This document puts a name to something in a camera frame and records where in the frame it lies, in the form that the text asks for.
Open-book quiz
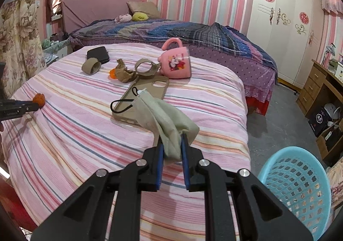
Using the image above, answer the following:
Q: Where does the brown tape roll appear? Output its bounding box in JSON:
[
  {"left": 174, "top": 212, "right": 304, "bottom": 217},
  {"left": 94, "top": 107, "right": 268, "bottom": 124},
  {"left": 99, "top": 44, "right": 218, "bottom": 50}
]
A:
[{"left": 134, "top": 58, "right": 160, "bottom": 77}]

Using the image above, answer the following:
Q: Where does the light blue trash basket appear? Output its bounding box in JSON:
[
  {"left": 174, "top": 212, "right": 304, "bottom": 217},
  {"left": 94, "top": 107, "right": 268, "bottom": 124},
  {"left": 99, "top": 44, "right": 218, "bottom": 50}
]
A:
[{"left": 258, "top": 147, "right": 331, "bottom": 240}]

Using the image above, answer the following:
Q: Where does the pink striped bed sheet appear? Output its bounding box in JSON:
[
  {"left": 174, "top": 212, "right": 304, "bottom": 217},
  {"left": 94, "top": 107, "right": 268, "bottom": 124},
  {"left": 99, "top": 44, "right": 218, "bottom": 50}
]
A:
[{"left": 2, "top": 44, "right": 251, "bottom": 225}]

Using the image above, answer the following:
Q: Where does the floral curtain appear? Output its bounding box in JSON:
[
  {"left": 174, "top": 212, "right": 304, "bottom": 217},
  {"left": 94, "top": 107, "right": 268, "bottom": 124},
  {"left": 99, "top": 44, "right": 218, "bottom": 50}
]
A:
[{"left": 1, "top": 0, "right": 46, "bottom": 98}]

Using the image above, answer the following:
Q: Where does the black phone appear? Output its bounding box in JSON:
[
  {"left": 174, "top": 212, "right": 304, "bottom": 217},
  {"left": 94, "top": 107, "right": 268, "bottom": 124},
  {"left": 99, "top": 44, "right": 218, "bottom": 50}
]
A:
[{"left": 87, "top": 46, "right": 110, "bottom": 64}]

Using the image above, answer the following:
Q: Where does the orange bottle cap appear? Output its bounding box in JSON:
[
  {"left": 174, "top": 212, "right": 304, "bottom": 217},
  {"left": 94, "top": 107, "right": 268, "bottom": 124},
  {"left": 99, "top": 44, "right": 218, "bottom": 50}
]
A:
[{"left": 109, "top": 69, "right": 117, "bottom": 79}]

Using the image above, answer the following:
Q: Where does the black bag under desk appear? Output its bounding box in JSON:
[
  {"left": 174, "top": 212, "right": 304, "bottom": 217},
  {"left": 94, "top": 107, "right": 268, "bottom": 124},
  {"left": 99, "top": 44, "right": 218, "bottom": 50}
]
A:
[{"left": 308, "top": 107, "right": 332, "bottom": 137}]

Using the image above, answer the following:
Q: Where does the brown phone case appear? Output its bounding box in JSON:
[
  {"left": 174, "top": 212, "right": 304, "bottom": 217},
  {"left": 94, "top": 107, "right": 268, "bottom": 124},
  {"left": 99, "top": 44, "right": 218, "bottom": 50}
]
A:
[{"left": 110, "top": 76, "right": 169, "bottom": 125}]

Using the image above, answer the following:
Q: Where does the pink sofa headboard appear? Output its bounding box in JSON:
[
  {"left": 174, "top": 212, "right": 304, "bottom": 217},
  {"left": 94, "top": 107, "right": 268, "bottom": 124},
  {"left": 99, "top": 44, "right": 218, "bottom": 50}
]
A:
[{"left": 61, "top": 0, "right": 140, "bottom": 34}]

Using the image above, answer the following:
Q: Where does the wooden desk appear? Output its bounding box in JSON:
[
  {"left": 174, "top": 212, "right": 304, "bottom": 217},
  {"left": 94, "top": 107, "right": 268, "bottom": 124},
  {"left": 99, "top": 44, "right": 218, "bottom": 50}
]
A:
[{"left": 296, "top": 61, "right": 342, "bottom": 163}]

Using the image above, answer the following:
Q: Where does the pink plush toy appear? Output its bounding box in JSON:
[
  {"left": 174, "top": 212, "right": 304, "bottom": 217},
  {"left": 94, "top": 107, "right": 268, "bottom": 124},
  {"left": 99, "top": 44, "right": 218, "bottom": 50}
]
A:
[{"left": 114, "top": 13, "right": 132, "bottom": 23}]

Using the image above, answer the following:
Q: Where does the yellow plush toy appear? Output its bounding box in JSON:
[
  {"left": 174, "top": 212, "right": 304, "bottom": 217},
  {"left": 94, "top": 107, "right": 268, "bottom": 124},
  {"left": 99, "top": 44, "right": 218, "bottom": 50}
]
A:
[{"left": 131, "top": 12, "right": 149, "bottom": 22}]

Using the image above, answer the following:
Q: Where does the pink plastic cup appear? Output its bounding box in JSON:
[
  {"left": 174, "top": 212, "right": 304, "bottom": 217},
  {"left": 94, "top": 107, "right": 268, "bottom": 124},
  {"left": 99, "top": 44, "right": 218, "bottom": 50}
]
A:
[{"left": 158, "top": 37, "right": 191, "bottom": 79}]

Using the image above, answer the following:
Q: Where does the tan pillow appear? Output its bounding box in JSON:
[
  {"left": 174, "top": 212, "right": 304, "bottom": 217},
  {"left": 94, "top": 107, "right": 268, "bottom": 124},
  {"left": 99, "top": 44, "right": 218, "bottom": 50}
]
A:
[{"left": 127, "top": 1, "right": 161, "bottom": 19}]

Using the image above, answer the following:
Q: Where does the desk lamp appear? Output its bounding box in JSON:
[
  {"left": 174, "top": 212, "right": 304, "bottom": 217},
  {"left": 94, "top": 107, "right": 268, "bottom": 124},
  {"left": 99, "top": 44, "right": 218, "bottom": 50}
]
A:
[{"left": 322, "top": 43, "right": 335, "bottom": 67}]

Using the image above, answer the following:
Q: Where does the striped plaid blanket bed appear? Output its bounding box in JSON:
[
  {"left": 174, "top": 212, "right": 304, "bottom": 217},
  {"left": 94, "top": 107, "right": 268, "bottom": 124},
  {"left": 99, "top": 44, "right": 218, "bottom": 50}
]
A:
[{"left": 69, "top": 18, "right": 279, "bottom": 116}]

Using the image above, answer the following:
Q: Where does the white wardrobe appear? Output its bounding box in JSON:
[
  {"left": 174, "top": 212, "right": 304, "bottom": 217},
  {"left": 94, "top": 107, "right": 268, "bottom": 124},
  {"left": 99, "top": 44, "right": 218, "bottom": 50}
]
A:
[{"left": 247, "top": 0, "right": 324, "bottom": 88}]

